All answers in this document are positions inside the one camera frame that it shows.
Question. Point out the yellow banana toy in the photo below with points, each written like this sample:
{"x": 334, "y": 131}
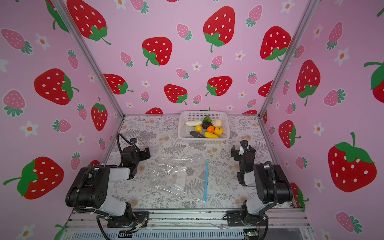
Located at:
{"x": 209, "y": 135}

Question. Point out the aluminium frame rail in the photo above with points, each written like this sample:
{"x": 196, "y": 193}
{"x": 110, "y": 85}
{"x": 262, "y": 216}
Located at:
{"x": 192, "y": 224}

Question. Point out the yellow bell pepper toy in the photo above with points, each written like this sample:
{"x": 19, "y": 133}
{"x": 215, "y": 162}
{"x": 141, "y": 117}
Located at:
{"x": 218, "y": 131}

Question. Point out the dark avocado toy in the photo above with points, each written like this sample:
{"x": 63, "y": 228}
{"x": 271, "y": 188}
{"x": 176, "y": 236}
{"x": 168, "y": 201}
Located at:
{"x": 206, "y": 125}

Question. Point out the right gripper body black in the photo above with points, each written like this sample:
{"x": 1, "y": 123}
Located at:
{"x": 238, "y": 157}

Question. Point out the white plastic basket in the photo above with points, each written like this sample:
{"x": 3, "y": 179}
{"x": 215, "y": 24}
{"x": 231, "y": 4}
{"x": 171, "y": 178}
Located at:
{"x": 184, "y": 131}

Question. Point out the dark cucumber toy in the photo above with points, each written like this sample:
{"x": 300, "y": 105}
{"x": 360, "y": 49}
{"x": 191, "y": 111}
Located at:
{"x": 197, "y": 135}

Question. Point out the white radish toy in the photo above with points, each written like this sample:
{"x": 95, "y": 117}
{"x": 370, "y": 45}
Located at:
{"x": 193, "y": 123}

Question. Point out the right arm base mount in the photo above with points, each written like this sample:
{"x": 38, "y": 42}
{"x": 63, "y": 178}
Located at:
{"x": 243, "y": 219}

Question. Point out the clear zip top bag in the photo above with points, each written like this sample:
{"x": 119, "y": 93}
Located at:
{"x": 181, "y": 177}

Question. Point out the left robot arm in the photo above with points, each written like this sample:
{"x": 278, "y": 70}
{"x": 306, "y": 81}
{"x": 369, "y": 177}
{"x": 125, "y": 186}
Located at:
{"x": 89, "y": 191}

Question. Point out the green leaf toy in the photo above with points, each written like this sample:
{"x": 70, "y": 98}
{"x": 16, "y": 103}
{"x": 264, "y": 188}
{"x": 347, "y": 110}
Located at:
{"x": 207, "y": 119}

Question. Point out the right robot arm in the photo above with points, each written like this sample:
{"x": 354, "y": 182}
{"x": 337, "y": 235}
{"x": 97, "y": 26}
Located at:
{"x": 271, "y": 184}

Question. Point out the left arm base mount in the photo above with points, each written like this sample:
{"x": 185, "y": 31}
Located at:
{"x": 130, "y": 220}

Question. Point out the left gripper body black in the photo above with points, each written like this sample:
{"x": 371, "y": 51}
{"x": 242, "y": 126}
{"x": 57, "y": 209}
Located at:
{"x": 141, "y": 157}

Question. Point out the orange toy fruit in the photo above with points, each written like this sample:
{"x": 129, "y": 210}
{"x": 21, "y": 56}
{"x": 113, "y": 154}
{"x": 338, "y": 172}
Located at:
{"x": 211, "y": 129}

